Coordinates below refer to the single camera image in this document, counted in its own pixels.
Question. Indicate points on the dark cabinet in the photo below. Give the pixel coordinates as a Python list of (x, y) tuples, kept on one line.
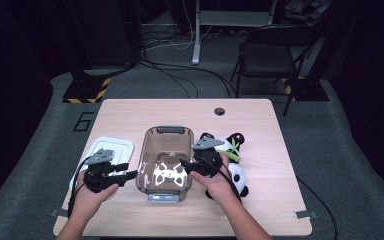
[(106, 33)]

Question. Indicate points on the person's left hand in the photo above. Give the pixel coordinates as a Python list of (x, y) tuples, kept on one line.
[(86, 201)]

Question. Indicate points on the black folding chair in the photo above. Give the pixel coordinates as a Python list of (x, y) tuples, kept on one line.
[(270, 56)]

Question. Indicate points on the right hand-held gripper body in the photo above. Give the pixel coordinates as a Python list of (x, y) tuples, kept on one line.
[(208, 161)]

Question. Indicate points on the grey tape piece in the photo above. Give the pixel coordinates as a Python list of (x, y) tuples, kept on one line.
[(58, 213), (305, 214)]

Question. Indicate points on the white metal stand frame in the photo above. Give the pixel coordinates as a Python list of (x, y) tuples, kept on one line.
[(196, 40)]

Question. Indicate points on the panda plush toy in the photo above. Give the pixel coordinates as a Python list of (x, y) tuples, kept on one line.
[(238, 176)]

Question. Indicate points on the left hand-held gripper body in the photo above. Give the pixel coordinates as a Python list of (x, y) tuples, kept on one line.
[(100, 175)]

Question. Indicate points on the black yellow striped stand base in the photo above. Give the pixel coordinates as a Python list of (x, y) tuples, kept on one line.
[(308, 89), (86, 90)]

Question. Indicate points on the person's right hand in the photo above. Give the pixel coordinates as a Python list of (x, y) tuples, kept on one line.
[(218, 188)]

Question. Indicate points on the transparent brown storage box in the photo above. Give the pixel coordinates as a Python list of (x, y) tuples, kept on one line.
[(165, 146)]

